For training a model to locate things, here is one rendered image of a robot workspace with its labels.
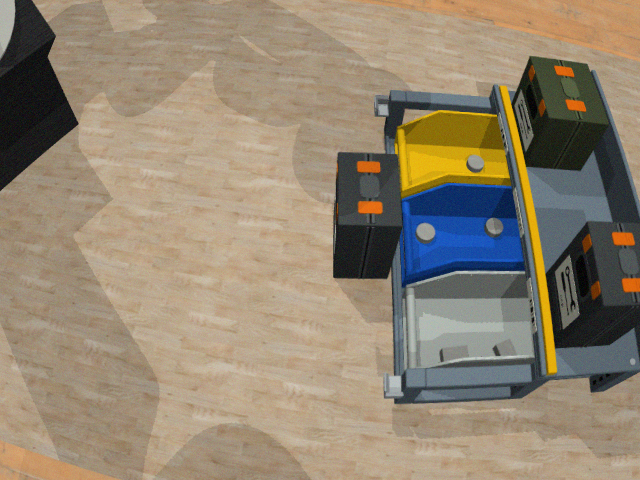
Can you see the yellow open bin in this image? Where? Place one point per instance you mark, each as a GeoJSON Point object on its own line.
{"type": "Point", "coordinates": [441, 142]}

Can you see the grey metal disc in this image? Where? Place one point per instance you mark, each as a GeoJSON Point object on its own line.
{"type": "Point", "coordinates": [425, 233]}
{"type": "Point", "coordinates": [475, 163]}
{"type": "Point", "coordinates": [493, 227]}

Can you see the grey metal shelf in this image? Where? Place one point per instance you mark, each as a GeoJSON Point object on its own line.
{"type": "Point", "coordinates": [564, 200]}

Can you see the grey open bin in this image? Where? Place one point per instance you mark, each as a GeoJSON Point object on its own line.
{"type": "Point", "coordinates": [475, 308]}

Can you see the blue bin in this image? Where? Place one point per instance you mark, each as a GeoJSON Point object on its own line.
{"type": "Point", "coordinates": [458, 213]}

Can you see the yellow flat bar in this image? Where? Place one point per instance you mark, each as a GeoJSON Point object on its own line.
{"type": "Point", "coordinates": [547, 329]}

